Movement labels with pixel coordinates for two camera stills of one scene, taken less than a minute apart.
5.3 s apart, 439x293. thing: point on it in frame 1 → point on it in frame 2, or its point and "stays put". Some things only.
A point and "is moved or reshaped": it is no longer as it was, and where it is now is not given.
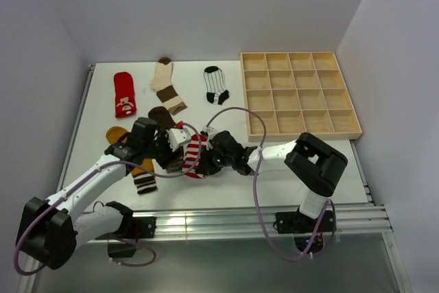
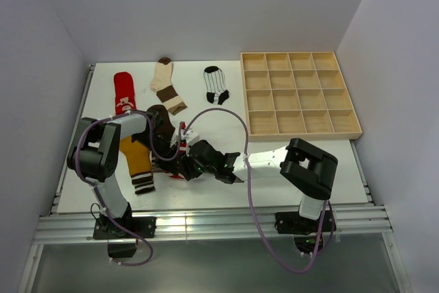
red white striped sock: x=193 y=156 is moved or reshaped
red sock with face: x=124 y=95 stays put
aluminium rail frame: x=226 y=221 stays put
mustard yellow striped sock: x=145 y=182 stays put
